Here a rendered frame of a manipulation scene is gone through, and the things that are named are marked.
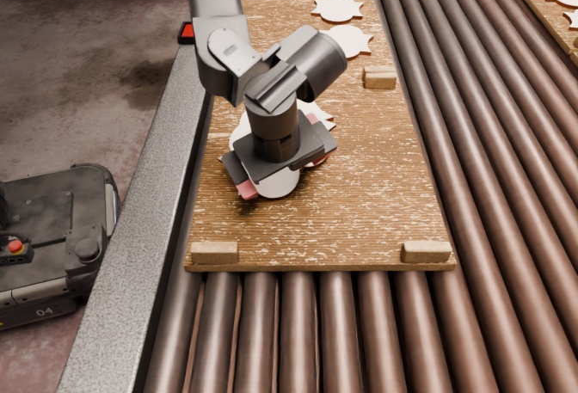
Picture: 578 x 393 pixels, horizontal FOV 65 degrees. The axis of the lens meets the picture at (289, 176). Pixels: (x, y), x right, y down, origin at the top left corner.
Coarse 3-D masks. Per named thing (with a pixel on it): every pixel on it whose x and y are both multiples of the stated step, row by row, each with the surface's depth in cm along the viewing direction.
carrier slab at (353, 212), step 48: (336, 96) 84; (384, 96) 84; (384, 144) 75; (336, 192) 67; (384, 192) 67; (432, 192) 67; (192, 240) 61; (240, 240) 61; (288, 240) 61; (336, 240) 61; (384, 240) 61; (432, 240) 61
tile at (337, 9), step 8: (320, 0) 111; (328, 0) 111; (336, 0) 111; (344, 0) 111; (352, 0) 111; (320, 8) 108; (328, 8) 108; (336, 8) 108; (344, 8) 108; (352, 8) 108; (360, 8) 110; (320, 16) 107; (328, 16) 105; (336, 16) 105; (344, 16) 105; (352, 16) 105; (360, 16) 105; (336, 24) 104
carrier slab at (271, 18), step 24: (264, 0) 113; (288, 0) 113; (312, 0) 113; (360, 0) 113; (264, 24) 104; (288, 24) 104; (312, 24) 104; (360, 24) 104; (264, 48) 97; (384, 48) 97; (360, 72) 90
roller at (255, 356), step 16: (256, 272) 59; (272, 272) 60; (256, 288) 57; (272, 288) 58; (256, 304) 56; (272, 304) 57; (256, 320) 54; (272, 320) 56; (240, 336) 54; (256, 336) 53; (272, 336) 54; (240, 352) 52; (256, 352) 52; (272, 352) 53; (240, 368) 51; (256, 368) 50; (272, 368) 52; (240, 384) 50; (256, 384) 49
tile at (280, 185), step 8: (240, 128) 70; (248, 128) 70; (232, 136) 70; (240, 136) 70; (288, 168) 67; (272, 176) 66; (280, 176) 66; (288, 176) 66; (296, 176) 66; (264, 184) 66; (272, 184) 66; (280, 184) 66; (288, 184) 66; (296, 184) 66; (264, 192) 65; (272, 192) 65; (280, 192) 65; (288, 192) 65
